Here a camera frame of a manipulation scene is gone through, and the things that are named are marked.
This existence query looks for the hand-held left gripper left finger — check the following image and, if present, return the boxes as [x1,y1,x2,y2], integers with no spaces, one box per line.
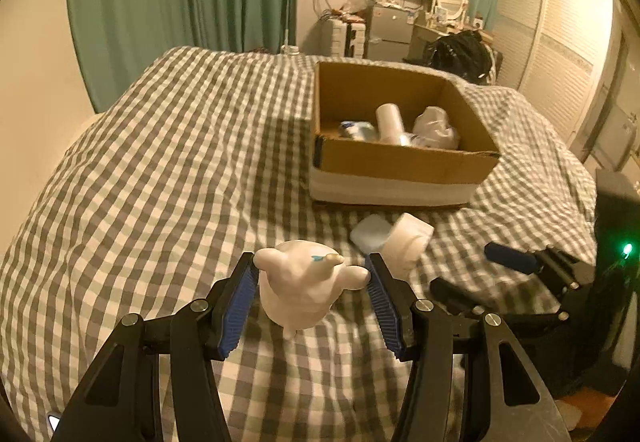
[50,251,261,442]

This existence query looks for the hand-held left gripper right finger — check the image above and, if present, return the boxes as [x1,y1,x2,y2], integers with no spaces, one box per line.
[364,252,573,442]

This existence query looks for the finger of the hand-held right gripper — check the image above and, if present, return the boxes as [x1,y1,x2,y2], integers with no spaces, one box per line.
[430,276,506,323]
[484,242,581,288]

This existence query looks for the white round container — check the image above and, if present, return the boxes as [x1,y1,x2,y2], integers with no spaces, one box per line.
[382,213,435,280]

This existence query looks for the white plush toy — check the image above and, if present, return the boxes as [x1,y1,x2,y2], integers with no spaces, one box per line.
[255,239,372,338]

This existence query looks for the brown cardboard box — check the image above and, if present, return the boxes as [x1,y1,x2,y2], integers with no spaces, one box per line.
[309,61,502,208]

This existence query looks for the white spray can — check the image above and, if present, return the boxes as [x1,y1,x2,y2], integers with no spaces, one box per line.
[376,103,407,145]

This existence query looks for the grey white checked blanket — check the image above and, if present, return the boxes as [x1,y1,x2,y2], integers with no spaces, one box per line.
[0,45,601,442]

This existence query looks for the black bag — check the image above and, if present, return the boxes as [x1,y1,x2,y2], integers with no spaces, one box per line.
[422,30,493,86]

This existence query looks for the white louvred wardrobe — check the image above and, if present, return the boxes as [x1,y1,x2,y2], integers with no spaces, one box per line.
[492,0,616,148]

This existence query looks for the white dressing table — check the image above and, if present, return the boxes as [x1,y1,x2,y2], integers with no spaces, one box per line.
[407,17,496,63]

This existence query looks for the grey small fridge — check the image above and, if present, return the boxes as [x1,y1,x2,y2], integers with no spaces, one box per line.
[367,5,416,60]

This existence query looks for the white ribbed suitcase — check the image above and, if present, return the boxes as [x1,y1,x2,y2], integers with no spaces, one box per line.
[330,17,370,58]

